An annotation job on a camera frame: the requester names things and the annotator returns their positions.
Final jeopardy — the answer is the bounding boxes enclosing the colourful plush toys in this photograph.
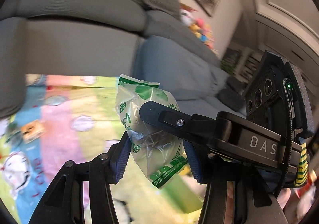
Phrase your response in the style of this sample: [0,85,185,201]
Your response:
[179,3,217,54]

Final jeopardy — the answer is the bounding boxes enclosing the grey sofa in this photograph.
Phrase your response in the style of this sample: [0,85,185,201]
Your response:
[1,0,234,118]

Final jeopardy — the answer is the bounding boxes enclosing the grey sofa cushion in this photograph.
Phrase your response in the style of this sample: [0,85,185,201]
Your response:
[134,36,229,100]

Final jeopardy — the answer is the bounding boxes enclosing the green printed plastic bag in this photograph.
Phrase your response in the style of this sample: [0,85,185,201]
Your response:
[115,74,188,188]

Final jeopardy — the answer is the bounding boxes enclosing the colourful cartoon bed sheet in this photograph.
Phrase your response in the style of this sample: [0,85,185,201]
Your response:
[1,74,202,223]

